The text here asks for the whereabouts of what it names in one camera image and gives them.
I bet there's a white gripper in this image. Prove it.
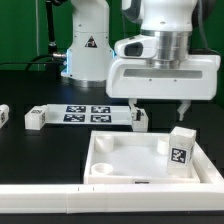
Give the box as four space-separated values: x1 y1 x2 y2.
106 55 221 121

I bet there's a white square table top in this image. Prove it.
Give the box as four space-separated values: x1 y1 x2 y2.
83 131 200 184

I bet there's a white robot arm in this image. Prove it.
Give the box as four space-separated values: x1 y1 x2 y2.
61 0 221 118

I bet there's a white L-shaped obstacle fence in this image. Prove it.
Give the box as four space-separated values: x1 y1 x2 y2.
0 141 224 215

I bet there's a white base tag plate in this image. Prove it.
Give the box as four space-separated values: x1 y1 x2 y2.
47 104 132 125

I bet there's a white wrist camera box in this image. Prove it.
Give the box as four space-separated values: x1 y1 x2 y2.
114 35 158 59

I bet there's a black cable with connector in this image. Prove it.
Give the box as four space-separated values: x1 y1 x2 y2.
0 0 68 72

